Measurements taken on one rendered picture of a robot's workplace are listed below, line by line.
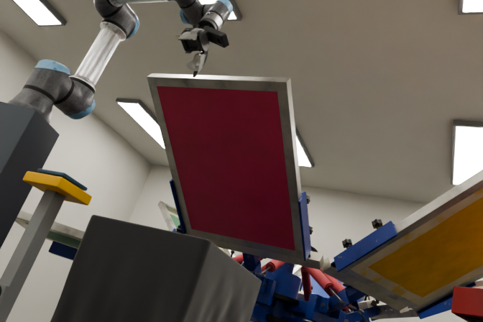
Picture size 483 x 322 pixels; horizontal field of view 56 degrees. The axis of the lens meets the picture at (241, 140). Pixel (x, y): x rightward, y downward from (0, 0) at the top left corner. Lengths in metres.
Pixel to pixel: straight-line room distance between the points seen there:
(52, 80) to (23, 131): 0.24
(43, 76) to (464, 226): 1.66
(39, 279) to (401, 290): 5.06
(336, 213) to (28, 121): 5.09
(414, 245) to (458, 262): 0.27
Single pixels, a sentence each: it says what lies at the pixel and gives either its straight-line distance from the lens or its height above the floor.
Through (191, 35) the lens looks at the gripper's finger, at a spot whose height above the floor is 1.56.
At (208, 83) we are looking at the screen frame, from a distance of 1.69.
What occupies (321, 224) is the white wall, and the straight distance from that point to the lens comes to 6.27.
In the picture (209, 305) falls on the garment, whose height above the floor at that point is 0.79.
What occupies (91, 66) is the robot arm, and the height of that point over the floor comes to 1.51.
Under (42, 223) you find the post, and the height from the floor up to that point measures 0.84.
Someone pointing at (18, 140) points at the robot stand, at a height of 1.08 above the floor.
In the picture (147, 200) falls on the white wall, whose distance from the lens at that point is 7.49.
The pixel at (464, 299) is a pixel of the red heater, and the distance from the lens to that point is 1.76.
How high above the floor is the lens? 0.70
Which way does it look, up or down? 24 degrees up
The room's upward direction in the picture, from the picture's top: 18 degrees clockwise
